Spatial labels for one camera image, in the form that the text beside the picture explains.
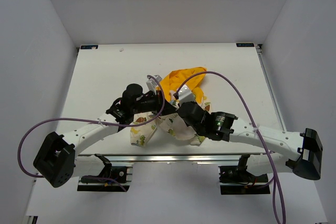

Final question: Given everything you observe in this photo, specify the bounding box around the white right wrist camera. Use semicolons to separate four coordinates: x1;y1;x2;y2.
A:
173;84;196;105

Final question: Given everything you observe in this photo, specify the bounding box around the blue left corner label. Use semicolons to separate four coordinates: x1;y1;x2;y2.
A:
80;45;98;50

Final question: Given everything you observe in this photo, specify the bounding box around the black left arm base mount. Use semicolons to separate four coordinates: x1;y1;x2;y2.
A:
73;154;133;193

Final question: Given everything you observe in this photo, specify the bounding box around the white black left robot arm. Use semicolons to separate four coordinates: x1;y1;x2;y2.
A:
33;83;176;188

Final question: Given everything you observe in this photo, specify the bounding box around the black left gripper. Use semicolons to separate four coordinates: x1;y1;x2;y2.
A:
131;90;176;117

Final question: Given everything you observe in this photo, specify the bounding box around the yellow cream dinosaur print jacket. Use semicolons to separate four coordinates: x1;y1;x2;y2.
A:
130;66;212;147

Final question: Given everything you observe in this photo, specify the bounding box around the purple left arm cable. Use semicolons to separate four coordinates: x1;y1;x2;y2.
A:
17;74;166;192

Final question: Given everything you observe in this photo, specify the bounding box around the aluminium front table rail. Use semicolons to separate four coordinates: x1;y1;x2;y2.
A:
76;152;266;164

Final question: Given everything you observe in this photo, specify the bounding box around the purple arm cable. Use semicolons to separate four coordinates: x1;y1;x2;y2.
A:
17;74;166;192
174;71;286;224

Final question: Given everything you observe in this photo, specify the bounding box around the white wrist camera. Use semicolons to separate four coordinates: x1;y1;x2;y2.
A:
146;74;162;93
173;84;196;105

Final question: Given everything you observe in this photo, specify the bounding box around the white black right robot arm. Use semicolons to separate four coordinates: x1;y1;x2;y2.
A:
177;102;323;180

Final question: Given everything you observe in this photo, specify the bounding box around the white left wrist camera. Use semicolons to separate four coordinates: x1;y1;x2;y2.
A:
146;74;162;93

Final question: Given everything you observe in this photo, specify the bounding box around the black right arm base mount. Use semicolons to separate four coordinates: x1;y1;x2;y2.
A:
219;154;273;195

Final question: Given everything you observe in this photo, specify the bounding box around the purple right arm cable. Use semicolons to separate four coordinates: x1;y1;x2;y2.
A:
174;71;286;224

